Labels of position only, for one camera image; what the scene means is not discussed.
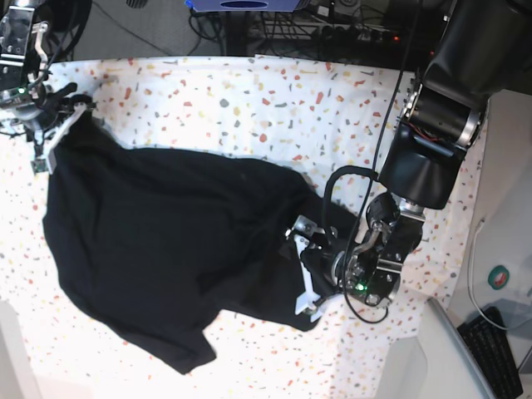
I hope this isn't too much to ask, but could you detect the white usb cable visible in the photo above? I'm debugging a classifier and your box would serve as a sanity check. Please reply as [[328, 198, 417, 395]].
[[467, 218, 532, 331]]

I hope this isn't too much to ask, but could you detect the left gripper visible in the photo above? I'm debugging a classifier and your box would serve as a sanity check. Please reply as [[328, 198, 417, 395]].
[[285, 214, 422, 322]]

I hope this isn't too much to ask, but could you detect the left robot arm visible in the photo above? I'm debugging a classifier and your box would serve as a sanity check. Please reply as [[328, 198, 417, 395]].
[[287, 1, 531, 320]]

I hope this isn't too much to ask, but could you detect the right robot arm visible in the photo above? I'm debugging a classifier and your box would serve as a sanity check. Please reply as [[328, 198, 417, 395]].
[[1, 1, 95, 174]]

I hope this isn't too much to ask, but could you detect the blue device at top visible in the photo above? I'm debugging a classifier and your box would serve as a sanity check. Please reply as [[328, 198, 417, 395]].
[[185, 0, 310, 12]]

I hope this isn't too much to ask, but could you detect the black t-shirt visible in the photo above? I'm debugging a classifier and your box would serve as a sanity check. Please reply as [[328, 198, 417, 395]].
[[42, 111, 367, 376]]

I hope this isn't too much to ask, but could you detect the black keyboard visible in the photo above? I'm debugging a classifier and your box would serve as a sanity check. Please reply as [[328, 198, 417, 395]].
[[457, 316, 524, 399]]

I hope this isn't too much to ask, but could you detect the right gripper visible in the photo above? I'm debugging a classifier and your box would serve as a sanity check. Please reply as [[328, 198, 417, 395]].
[[1, 82, 96, 175]]

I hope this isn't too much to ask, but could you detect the grey laptop lid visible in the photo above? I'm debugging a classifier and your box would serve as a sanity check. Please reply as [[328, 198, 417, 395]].
[[418, 298, 495, 398]]

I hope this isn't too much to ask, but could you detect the terrazzo pattern tablecloth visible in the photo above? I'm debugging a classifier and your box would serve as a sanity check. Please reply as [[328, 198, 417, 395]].
[[1, 57, 485, 398]]

